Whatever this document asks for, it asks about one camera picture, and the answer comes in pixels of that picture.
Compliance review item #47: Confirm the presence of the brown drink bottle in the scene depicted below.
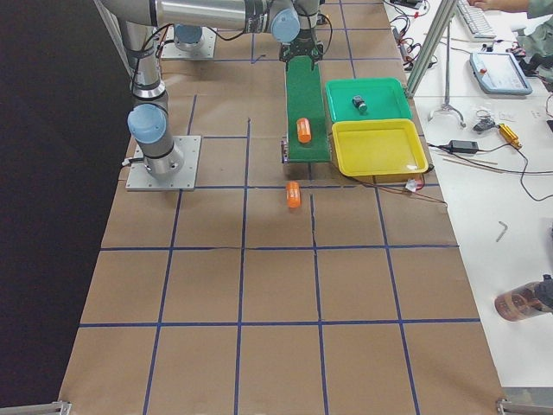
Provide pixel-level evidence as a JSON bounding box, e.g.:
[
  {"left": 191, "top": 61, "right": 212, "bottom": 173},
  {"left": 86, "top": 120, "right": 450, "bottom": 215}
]
[{"left": 494, "top": 274, "right": 552, "bottom": 322}]

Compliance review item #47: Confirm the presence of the yellow plastic tray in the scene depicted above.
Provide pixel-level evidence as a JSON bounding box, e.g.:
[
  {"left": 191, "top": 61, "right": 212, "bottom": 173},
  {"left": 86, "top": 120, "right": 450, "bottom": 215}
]
[{"left": 332, "top": 118, "right": 429, "bottom": 177}]

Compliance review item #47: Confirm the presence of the metal hex key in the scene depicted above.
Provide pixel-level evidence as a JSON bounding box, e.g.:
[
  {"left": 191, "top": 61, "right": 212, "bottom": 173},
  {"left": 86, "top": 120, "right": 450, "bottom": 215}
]
[{"left": 496, "top": 220, "right": 509, "bottom": 243}]

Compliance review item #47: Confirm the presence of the orange 4680 cylinder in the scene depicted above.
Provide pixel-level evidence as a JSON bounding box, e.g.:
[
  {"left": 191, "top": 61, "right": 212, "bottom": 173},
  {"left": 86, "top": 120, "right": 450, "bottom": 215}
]
[
  {"left": 286, "top": 181, "right": 302, "bottom": 208},
  {"left": 296, "top": 118, "right": 312, "bottom": 144}
]

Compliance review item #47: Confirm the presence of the metal claw stand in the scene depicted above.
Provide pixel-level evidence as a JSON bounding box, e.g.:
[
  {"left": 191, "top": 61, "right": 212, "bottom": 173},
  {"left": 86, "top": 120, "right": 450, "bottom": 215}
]
[{"left": 427, "top": 22, "right": 467, "bottom": 129}]

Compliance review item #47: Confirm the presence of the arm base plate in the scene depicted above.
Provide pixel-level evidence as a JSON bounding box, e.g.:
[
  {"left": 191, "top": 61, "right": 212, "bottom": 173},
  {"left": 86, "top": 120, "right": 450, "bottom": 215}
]
[
  {"left": 161, "top": 28, "right": 216, "bottom": 61},
  {"left": 125, "top": 135, "right": 201, "bottom": 191}
]

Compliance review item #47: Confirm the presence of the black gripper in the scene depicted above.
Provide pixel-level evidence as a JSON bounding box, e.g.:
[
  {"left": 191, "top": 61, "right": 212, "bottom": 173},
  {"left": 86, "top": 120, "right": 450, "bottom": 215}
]
[{"left": 279, "top": 38, "right": 324, "bottom": 72}]

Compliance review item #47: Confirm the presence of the green conveyor belt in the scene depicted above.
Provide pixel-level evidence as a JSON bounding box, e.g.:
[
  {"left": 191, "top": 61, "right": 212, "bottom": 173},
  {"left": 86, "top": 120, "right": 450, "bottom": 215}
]
[{"left": 281, "top": 56, "right": 331, "bottom": 163}]

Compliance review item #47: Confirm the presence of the black power brick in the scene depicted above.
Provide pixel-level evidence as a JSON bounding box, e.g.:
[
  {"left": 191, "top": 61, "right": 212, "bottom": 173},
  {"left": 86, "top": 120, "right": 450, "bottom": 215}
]
[{"left": 448, "top": 140, "right": 480, "bottom": 154}]

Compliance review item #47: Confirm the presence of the brass connector part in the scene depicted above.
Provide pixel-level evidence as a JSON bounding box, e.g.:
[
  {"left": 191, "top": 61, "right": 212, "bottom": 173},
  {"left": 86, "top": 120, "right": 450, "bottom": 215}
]
[{"left": 498, "top": 124, "right": 522, "bottom": 150}]

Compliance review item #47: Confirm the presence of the green push button switch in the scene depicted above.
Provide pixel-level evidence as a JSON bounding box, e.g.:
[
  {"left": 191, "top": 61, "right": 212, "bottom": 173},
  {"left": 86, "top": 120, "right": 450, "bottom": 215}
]
[{"left": 352, "top": 95, "right": 367, "bottom": 114}]

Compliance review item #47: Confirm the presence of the white keyboard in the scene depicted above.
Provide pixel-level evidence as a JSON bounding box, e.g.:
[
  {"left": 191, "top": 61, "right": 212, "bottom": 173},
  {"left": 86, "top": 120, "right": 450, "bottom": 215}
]
[{"left": 456, "top": 0, "right": 497, "bottom": 41}]

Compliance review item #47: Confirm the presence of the aluminium frame post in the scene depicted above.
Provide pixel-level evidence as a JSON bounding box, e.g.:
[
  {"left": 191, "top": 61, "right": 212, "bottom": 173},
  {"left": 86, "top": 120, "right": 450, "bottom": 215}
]
[{"left": 404, "top": 0, "right": 457, "bottom": 98}]

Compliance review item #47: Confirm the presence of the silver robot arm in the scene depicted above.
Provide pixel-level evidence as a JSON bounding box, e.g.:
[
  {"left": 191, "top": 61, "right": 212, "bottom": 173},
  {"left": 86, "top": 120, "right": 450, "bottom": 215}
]
[
  {"left": 97, "top": 1, "right": 330, "bottom": 190},
  {"left": 174, "top": 24, "right": 203, "bottom": 50}
]

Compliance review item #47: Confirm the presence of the green plastic tray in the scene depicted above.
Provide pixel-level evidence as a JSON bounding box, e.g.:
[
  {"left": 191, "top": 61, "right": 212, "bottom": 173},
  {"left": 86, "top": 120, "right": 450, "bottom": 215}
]
[{"left": 326, "top": 77, "right": 412, "bottom": 123}]

